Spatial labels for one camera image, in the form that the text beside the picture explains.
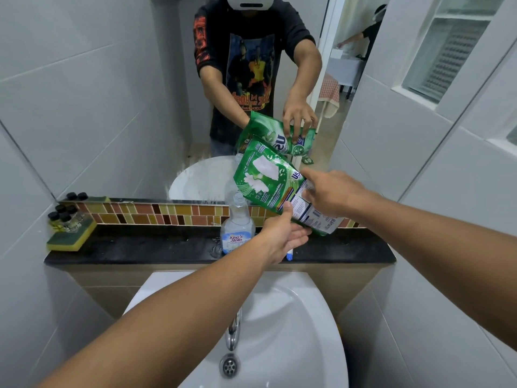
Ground person's left hand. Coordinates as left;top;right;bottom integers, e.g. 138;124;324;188
258;202;313;266

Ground person's right hand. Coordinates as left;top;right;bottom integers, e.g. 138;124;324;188
301;168;373;227

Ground green refill pouch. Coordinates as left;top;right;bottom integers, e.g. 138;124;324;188
233;135;346;238

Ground person's left forearm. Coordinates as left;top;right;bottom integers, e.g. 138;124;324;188
38;232;280;388

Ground person's right forearm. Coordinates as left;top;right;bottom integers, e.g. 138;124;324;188
363;185;517;353

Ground clear plastic spray bottle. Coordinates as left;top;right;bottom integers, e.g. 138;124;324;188
220;190;256;256

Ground white ceramic sink basin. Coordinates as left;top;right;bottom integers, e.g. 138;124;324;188
123;271;349;388

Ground mosaic tile strip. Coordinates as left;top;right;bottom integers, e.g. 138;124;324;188
76;203;361;229

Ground chrome faucet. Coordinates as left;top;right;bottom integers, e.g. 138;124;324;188
225;306;243;352

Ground black stone ledge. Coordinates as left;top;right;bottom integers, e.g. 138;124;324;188
44;225;397;266

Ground chrome sink drain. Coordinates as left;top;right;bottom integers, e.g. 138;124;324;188
219;353;241;379

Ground frosted glass window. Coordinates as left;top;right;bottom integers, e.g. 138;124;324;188
401;0;508;105

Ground yellow green sponge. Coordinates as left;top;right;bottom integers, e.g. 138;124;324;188
46;219;98;252

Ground wall mirror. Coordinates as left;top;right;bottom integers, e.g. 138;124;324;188
0;0;439;203

